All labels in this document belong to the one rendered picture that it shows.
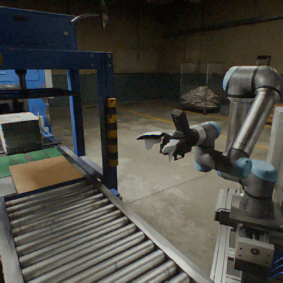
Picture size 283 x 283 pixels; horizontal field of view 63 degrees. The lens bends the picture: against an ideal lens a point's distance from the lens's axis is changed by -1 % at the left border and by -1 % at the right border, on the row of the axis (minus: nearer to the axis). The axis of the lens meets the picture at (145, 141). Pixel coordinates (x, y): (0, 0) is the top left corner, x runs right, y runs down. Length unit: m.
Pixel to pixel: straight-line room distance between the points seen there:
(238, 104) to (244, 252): 0.62
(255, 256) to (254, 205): 0.20
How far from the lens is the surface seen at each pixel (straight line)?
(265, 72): 1.05
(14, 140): 2.16
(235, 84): 1.09
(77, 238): 1.05
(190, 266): 0.92
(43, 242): 1.08
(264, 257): 1.15
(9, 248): 1.10
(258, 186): 1.14
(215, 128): 0.92
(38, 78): 3.74
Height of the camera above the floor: 1.45
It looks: 17 degrees down
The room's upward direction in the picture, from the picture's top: straight up
